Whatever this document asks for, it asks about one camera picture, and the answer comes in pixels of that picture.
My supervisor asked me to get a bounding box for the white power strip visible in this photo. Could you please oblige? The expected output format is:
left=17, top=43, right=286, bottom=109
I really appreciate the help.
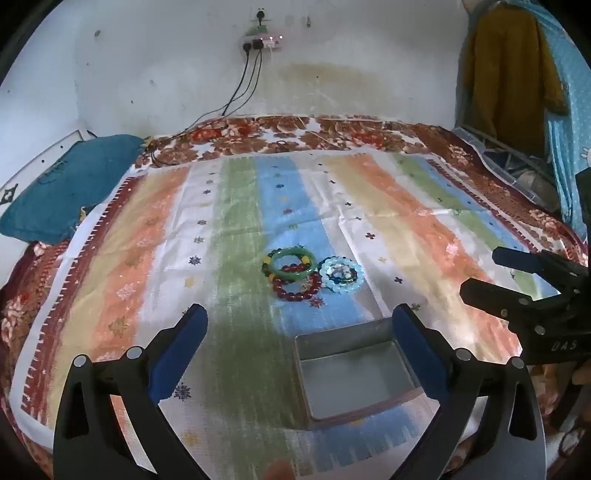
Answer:
left=240, top=34, right=283, bottom=52

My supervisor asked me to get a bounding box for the teal pillow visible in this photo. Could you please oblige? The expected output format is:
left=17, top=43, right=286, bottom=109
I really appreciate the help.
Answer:
left=0, top=134, right=144, bottom=245

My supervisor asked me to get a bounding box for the checked grey cloth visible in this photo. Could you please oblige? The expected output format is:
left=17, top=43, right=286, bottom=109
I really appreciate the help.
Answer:
left=452, top=127, right=559, bottom=204

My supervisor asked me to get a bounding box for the black power cable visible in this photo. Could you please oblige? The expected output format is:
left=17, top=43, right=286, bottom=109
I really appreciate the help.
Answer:
left=148, top=46, right=252, bottom=167
left=222, top=46, right=264, bottom=116

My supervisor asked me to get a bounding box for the green jade bangle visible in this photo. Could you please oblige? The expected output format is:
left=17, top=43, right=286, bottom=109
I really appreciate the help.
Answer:
left=269, top=248, right=318, bottom=280

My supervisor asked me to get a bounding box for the striped colourful cloth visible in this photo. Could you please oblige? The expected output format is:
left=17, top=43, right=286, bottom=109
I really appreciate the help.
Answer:
left=9, top=150, right=568, bottom=480

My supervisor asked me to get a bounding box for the metal tin box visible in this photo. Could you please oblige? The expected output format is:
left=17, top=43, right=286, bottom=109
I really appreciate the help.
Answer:
left=294, top=318, right=423, bottom=431

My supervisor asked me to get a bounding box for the red bead bracelet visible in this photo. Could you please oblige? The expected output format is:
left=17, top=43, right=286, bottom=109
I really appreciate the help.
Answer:
left=276, top=263, right=324, bottom=303

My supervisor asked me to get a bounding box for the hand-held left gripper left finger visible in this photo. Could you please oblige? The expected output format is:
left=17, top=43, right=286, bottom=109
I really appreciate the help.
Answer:
left=53, top=303, right=208, bottom=480

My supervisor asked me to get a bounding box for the blue dotted hanging cloth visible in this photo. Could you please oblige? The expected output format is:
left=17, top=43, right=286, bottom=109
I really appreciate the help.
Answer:
left=536, top=0, right=591, bottom=232

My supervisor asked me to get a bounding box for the mustard hanging garment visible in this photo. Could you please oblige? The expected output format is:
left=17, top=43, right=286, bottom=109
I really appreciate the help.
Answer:
left=462, top=7, right=568, bottom=153

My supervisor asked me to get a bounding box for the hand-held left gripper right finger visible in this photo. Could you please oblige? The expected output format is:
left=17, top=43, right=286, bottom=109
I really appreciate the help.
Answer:
left=392, top=303, right=548, bottom=480

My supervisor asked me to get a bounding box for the light blue bead bracelet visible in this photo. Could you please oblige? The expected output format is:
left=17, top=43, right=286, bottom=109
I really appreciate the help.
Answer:
left=318, top=257, right=365, bottom=292

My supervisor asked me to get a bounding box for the yellow and black bead bracelet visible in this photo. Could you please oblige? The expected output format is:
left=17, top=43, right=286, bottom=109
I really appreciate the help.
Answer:
left=262, top=249, right=319, bottom=280

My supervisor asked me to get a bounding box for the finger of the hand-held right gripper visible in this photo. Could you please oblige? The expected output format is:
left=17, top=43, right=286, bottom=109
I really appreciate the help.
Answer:
left=459, top=277, right=567, bottom=336
left=492, top=247, right=574, bottom=289

